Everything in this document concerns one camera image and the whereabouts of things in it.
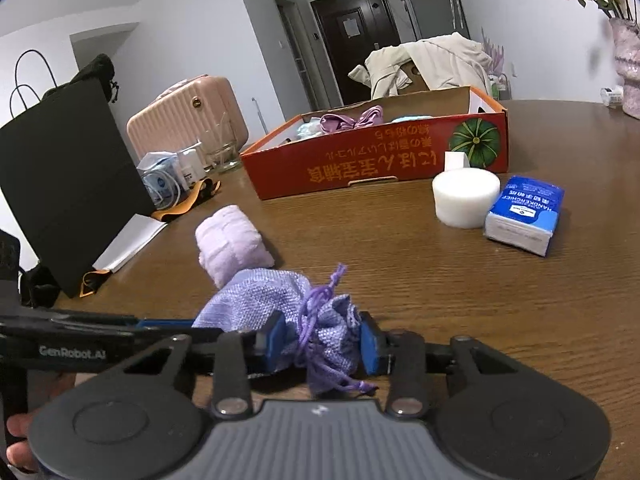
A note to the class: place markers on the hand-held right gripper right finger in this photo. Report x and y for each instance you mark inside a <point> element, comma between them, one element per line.
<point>372,342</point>

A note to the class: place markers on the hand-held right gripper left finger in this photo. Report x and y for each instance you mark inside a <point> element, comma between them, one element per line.
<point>272,340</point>

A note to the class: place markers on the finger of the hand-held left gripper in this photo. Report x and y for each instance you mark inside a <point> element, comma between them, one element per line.
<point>165,323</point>

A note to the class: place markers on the light purple towel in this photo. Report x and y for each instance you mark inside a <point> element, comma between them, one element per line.
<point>232,245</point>

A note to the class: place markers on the orange cardboard box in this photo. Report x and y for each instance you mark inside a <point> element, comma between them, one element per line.
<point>360,165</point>

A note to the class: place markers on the blue tissue packet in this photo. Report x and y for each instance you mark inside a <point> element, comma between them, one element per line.
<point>525,215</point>

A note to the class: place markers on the small white foam block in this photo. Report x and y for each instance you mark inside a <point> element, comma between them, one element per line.
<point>456,161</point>

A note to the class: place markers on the purple satin bow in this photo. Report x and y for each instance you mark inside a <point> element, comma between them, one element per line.
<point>369,115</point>

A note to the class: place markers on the pale blue soft puff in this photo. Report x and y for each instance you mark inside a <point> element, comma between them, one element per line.
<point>309,129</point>

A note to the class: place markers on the person's left hand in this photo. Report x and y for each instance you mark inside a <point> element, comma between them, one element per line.
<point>17,430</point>

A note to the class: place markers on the white paper sheet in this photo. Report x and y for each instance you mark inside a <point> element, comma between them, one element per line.
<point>132,242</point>

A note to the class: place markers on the blue white plastic packet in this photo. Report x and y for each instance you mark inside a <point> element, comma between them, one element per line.
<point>160,177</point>

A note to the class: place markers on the black paper bag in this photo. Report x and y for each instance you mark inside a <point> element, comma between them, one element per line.
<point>65,175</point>

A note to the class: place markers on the glass jar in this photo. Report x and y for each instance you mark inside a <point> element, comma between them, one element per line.
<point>222,150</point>

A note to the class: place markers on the pink suitcase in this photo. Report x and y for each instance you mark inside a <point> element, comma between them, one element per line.
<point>175,115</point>

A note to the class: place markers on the brown chair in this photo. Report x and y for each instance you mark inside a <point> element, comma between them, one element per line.
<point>414,71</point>

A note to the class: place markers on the interior door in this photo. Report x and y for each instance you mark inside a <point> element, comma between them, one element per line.
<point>295,55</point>

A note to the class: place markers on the beige jacket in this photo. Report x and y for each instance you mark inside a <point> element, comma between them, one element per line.
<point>435,60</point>

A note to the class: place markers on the dark entrance door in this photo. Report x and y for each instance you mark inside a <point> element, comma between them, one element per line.
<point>357,40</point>

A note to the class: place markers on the grey refrigerator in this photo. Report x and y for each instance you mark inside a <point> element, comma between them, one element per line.
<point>430,5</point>

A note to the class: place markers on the small white bottle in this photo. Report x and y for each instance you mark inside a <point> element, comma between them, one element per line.
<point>612,97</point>

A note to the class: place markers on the pink flower vase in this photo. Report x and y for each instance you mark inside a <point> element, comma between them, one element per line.
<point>627,65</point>

